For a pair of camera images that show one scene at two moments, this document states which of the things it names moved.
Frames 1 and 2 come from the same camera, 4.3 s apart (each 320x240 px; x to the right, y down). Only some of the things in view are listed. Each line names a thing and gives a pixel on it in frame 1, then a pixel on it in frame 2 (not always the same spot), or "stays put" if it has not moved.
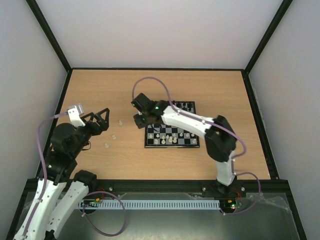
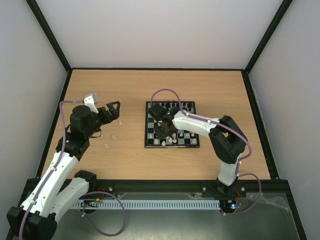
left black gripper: x=104 y=125 to x=115 y=114
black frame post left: x=50 y=34 stays put
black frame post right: x=283 y=10 stays put
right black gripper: x=139 y=120 to x=161 y=132
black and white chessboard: x=161 y=135 stays put
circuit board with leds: x=228 y=203 stays put
